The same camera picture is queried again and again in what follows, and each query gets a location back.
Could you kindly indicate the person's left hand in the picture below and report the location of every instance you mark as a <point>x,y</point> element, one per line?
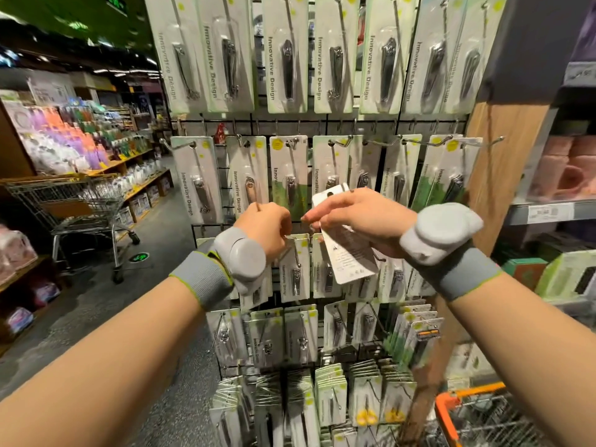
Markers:
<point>265,228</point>

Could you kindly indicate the person's right hand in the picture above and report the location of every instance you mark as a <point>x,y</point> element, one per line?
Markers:
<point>368,218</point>

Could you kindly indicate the white carded nail clipper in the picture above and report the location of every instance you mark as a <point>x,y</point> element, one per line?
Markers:
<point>349,260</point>

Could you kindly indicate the rows of hung nail clipper packs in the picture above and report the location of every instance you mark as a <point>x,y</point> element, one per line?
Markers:
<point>326,60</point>

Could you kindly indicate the person's right forearm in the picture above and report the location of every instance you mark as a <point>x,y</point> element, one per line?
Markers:
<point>540,358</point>

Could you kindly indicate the person's left forearm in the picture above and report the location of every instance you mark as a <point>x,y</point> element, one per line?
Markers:
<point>84,377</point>

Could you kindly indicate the wooden laundry shelf unit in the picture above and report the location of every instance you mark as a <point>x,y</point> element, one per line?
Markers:
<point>140,177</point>

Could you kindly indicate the empty silver shopping cart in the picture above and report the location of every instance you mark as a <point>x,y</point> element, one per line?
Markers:
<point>74,205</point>

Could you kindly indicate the wooden detergent shelf unit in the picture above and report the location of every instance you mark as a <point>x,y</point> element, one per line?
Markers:
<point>23,293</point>

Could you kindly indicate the grey wrist tracker band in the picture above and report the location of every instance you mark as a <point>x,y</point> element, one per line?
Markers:
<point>442,232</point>
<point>240,256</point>

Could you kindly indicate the green floor sticker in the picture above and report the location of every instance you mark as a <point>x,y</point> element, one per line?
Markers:
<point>139,257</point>

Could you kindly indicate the teal orange box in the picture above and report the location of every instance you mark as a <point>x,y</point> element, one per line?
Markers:
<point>526,272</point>

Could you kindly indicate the green white box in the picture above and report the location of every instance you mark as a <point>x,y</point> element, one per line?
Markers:
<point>570,274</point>

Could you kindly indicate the row of pastel laundry bottles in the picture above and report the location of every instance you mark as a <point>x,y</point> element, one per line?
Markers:
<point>65,139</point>

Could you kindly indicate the wooden pillar panel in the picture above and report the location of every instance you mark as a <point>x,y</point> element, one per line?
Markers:
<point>14,149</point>

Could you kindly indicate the green hanging ceiling decor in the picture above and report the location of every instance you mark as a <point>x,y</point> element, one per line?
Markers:
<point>65,14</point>

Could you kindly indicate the wooden post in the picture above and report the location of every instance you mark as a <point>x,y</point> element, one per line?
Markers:
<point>503,153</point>

